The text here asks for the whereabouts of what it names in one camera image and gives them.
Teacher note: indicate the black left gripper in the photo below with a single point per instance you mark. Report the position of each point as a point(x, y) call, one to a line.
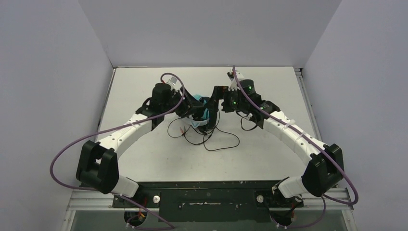
point(189, 106)

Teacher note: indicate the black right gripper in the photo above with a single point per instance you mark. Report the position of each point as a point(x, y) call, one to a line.
point(223, 99)

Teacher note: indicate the black over-ear headset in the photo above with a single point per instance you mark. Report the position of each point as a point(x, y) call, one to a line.
point(209, 114)

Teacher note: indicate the teal cat ear headphones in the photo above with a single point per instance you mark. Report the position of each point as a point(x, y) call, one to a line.
point(199, 119)

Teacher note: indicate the black cable pink green plugs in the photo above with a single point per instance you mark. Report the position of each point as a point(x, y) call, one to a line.
point(213, 140)

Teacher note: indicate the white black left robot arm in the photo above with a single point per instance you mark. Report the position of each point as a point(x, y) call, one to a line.
point(98, 163)

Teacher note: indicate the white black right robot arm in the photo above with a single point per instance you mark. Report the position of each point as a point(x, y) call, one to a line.
point(323, 162)

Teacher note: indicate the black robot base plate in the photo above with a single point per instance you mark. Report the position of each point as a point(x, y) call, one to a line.
point(213, 201)

